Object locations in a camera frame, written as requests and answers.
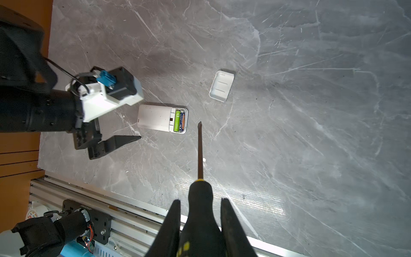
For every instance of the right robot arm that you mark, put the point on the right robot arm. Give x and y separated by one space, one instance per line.
40 238

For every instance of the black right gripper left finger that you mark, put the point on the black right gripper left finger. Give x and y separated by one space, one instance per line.
167 240

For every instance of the white air conditioner remote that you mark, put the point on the white air conditioner remote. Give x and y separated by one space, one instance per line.
159 118

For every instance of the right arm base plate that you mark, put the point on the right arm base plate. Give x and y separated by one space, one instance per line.
93 221

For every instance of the white battery cover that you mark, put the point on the white battery cover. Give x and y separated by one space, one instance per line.
221 86

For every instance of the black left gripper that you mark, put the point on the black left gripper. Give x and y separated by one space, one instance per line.
59 111

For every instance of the blue AAA battery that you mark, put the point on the blue AAA battery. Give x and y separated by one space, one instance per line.
182 122

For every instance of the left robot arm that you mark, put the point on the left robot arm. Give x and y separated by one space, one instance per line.
22 64

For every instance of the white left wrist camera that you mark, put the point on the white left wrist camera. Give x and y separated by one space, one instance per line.
101 91

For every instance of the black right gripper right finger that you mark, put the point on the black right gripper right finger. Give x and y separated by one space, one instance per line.
236 241

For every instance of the black handled screwdriver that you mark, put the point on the black handled screwdriver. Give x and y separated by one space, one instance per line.
201 236

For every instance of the blue plastic handle tool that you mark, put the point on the blue plastic handle tool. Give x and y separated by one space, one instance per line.
74 249

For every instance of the green AAA battery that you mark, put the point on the green AAA battery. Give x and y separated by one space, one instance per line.
177 119

